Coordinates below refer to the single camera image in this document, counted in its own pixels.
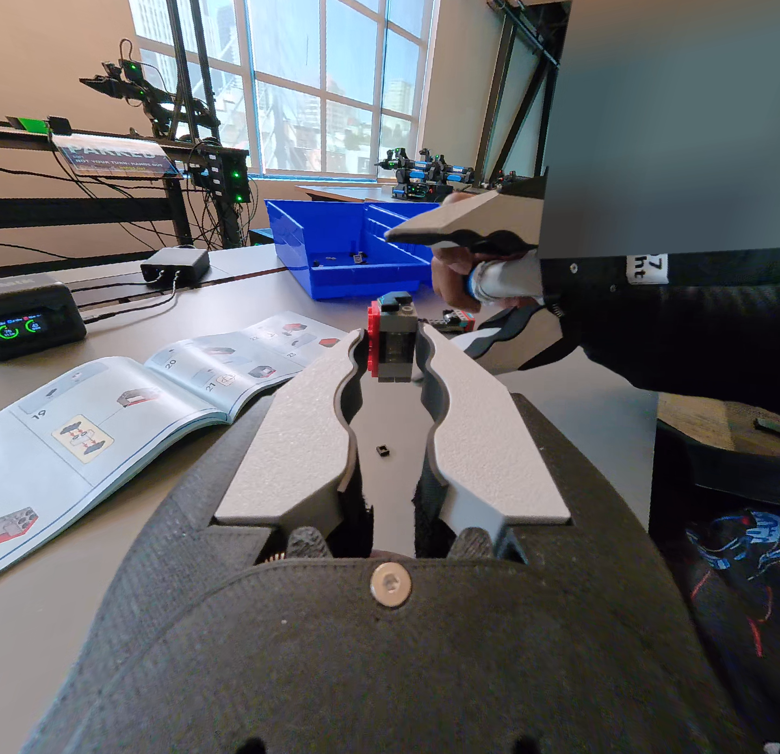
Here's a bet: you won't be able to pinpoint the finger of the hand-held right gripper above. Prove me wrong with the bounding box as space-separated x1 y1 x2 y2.
456 302 566 375
384 190 544 259

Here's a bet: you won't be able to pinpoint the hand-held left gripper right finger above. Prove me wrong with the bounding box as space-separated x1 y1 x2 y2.
416 324 573 557

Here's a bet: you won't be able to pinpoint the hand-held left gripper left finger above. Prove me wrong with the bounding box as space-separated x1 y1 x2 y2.
213 329 374 554

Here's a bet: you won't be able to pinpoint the red and grey brick assembly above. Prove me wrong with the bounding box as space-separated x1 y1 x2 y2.
367 291 419 383

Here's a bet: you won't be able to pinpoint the grey desk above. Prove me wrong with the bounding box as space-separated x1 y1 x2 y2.
0 242 659 754

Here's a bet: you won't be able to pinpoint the person's right hand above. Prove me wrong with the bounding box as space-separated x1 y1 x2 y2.
431 191 540 313

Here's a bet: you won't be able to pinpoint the robot arms with blue parts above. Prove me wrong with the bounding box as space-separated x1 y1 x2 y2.
377 146 476 200

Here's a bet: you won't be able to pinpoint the blue plastic bin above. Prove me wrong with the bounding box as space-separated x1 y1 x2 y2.
265 198 435 301
366 202 442 264

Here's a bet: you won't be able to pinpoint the light blue instruction booklet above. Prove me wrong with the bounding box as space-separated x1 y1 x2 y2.
0 311 348 575

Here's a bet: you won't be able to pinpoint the black power brick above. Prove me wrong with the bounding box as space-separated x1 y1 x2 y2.
140 247 211 288

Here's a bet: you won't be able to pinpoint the large grid window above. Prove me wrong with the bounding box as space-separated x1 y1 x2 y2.
122 0 446 179

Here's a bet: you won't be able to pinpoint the equipment rack with green lights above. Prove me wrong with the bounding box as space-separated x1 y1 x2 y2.
0 114 254 252

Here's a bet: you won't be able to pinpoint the black power adapter box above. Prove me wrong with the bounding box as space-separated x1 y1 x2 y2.
0 280 88 362

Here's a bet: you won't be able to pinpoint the blue printed sign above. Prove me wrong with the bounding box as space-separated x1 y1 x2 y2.
52 134 184 176

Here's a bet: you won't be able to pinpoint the black cable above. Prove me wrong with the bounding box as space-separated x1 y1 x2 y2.
70 271 182 326

